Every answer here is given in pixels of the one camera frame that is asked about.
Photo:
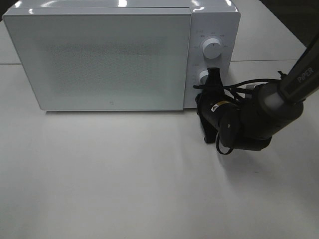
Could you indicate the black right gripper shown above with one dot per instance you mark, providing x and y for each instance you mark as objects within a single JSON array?
[{"x": 214, "y": 105}]

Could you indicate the white timer knob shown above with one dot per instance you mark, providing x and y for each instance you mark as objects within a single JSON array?
[{"x": 202, "y": 77}]

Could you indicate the white microwave door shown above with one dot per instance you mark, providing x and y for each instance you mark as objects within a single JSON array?
[{"x": 103, "y": 62}]

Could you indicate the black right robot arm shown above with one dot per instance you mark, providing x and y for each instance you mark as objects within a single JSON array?
[{"x": 246, "y": 115}]

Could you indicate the upper white power knob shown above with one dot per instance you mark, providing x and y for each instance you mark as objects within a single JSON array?
[{"x": 212, "y": 48}]

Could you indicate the white microwave oven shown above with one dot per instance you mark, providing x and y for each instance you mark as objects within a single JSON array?
[{"x": 208, "y": 18}]

